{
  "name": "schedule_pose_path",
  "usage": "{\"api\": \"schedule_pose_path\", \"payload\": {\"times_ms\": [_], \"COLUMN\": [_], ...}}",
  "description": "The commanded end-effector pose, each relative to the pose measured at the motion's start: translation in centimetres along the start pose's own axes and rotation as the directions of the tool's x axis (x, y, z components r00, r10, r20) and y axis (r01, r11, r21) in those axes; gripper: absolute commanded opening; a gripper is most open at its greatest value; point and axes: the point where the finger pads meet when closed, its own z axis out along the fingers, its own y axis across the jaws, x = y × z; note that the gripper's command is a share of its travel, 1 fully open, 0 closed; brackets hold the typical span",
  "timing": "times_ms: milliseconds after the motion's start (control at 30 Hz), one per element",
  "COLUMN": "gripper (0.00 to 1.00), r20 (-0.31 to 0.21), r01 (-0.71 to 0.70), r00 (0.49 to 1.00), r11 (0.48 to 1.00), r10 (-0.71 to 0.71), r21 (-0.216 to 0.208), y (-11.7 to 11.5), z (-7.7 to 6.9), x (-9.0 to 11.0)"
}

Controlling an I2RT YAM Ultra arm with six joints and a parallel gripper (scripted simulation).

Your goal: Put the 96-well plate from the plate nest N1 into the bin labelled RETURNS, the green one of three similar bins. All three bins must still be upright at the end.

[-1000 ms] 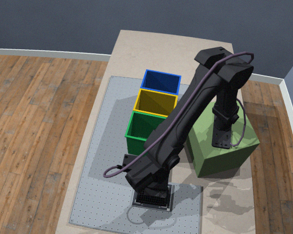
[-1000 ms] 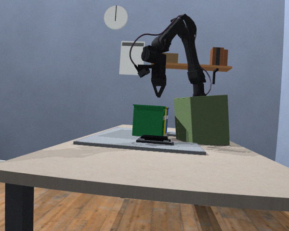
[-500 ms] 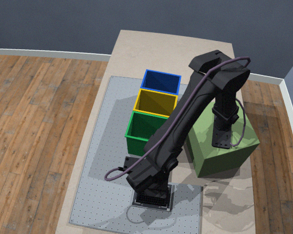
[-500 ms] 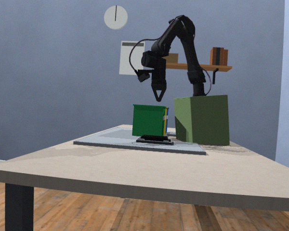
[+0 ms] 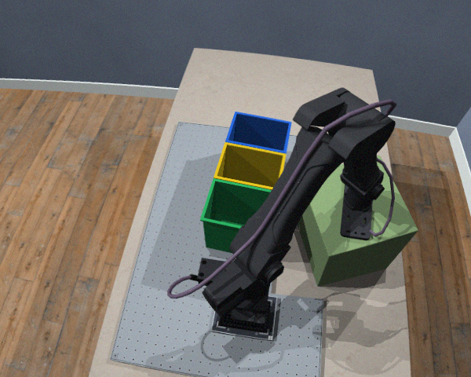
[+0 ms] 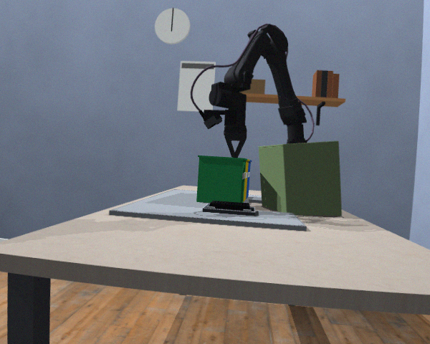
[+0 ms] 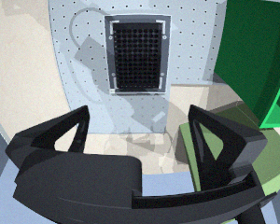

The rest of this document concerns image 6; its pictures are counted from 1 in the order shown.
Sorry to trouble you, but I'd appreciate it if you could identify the green bin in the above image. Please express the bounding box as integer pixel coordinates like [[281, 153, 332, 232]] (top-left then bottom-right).
[[196, 156, 247, 203]]

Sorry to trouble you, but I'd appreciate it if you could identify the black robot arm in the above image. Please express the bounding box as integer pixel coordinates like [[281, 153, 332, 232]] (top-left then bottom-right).
[[204, 24, 307, 144]]

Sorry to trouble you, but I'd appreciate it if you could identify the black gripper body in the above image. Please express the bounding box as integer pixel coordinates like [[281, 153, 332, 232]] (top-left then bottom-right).
[[224, 109, 247, 136]]

